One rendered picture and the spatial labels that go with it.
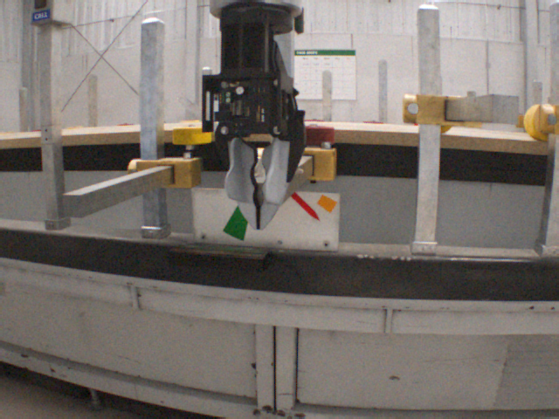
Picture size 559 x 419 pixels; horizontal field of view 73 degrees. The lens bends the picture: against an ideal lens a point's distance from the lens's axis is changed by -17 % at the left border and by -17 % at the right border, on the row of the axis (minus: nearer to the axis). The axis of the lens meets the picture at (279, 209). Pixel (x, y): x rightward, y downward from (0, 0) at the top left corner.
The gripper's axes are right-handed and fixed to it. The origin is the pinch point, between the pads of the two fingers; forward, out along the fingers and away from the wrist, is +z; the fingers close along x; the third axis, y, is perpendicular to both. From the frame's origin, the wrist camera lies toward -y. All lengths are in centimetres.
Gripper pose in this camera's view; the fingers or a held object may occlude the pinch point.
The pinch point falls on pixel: (260, 215)
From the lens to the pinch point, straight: 46.2
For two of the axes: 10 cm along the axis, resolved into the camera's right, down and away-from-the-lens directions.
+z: 0.0, 9.8, 1.9
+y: -2.1, 1.9, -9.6
